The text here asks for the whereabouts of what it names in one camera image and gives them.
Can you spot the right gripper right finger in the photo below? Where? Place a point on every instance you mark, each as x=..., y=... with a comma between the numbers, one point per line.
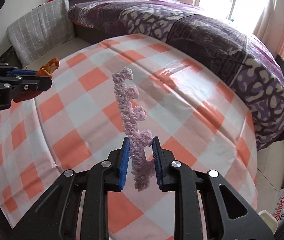
x=162, y=160

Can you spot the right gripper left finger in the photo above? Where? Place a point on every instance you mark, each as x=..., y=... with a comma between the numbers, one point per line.
x=116, y=176

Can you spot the orange peel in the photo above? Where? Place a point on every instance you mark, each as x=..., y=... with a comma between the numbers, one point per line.
x=37, y=82

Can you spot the pink fuzzy foam strip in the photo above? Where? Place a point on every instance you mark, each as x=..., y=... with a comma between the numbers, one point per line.
x=131, y=116

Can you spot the white plastic trash bin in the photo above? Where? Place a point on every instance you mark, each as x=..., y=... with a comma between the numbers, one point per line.
x=271, y=222

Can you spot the grey checkered cushion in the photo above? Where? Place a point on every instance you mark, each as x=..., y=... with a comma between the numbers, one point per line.
x=40, y=30

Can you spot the purple patterned bed quilt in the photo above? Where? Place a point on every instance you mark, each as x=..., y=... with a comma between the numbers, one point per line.
x=240, y=60

